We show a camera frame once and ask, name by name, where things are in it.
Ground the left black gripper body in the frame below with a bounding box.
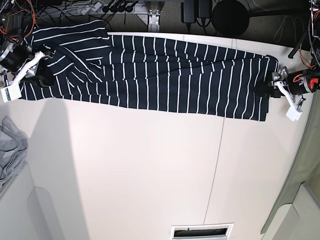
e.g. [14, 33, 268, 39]
[272, 66, 320, 96]

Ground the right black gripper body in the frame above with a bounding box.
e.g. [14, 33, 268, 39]
[0, 43, 33, 74]

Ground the navy white striped t-shirt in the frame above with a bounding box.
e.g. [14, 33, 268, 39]
[19, 20, 278, 121]

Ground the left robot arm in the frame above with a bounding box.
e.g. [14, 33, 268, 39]
[255, 0, 320, 98]

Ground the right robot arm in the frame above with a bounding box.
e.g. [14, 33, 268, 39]
[0, 0, 55, 88]

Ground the white power strip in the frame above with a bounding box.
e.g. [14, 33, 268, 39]
[68, 1, 105, 16]

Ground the grey cloth pile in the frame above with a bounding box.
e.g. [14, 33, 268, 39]
[0, 116, 28, 191]

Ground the aluminium frame post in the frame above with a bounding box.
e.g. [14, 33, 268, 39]
[144, 0, 165, 33]

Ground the white vent slot frame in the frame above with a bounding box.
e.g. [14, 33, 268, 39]
[170, 223, 234, 240]

